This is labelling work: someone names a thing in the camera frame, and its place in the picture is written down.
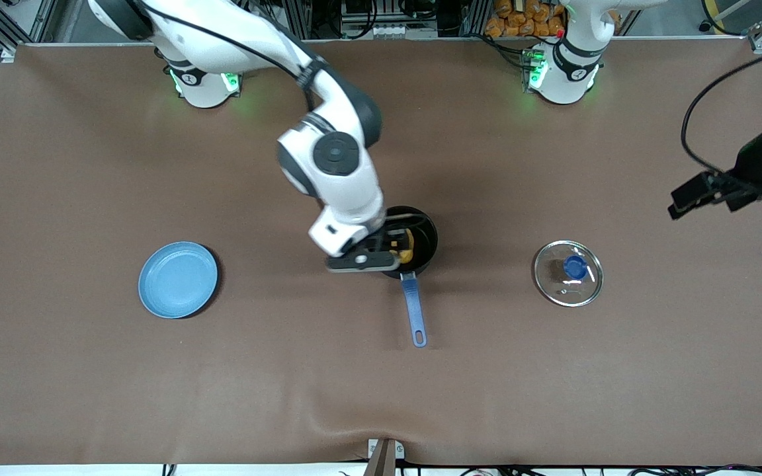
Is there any yellow potato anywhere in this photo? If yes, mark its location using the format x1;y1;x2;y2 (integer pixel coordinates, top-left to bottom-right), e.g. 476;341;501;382
391;229;416;264

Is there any glass lid with blue knob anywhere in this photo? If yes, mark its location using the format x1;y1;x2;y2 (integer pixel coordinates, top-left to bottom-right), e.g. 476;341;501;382
532;240;604;308

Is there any blue round plate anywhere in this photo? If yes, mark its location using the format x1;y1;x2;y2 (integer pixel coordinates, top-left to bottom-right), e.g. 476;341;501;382
138;241;219;319

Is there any black electronics rack unit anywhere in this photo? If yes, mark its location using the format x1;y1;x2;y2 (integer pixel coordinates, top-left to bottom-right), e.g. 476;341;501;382
340;0;439;39

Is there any brown table mat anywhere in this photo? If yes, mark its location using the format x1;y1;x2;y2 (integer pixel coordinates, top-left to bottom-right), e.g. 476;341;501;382
0;40;762;467

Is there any bag of orange toy food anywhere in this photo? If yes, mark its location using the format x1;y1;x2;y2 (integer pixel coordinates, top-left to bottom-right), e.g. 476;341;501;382
485;0;567;39

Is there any black pot with blue handle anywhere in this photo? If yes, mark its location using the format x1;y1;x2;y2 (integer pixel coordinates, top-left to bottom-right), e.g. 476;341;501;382
373;206;439;348

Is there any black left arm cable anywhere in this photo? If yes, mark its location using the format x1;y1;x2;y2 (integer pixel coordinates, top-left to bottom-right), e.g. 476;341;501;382
680;54;762;178

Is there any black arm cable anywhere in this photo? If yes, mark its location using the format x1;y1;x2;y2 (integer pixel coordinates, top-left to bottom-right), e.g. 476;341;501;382
680;54;762;178
135;0;323;114

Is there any metal clamp bracket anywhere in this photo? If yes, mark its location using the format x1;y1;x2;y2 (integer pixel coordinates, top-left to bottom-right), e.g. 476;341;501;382
366;438;405;476

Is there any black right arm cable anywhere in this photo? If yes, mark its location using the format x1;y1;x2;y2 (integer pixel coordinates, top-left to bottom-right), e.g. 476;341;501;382
135;0;323;114

